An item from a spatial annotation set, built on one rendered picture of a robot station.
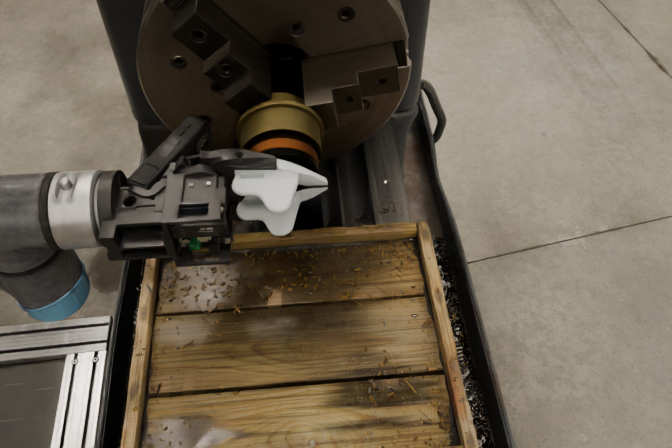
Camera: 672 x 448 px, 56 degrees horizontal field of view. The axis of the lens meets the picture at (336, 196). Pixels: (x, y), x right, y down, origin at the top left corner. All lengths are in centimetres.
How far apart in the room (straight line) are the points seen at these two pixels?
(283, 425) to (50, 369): 97
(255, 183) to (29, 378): 110
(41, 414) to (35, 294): 86
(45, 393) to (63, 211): 100
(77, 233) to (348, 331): 32
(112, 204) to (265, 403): 27
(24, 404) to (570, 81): 207
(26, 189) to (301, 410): 36
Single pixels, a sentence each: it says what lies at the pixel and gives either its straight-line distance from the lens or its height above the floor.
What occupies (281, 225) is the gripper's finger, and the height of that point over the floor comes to 106.
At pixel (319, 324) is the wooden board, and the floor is 88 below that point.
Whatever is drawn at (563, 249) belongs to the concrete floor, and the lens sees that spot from 201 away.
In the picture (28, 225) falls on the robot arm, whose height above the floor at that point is 110.
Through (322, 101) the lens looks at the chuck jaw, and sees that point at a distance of 67.
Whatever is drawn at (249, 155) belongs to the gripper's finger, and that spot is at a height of 112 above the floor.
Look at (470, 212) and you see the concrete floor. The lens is 202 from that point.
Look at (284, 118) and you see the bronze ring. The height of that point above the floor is 112.
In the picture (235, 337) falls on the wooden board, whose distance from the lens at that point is 75.
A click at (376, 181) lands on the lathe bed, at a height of 87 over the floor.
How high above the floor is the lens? 155
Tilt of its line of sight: 50 degrees down
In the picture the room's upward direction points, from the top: straight up
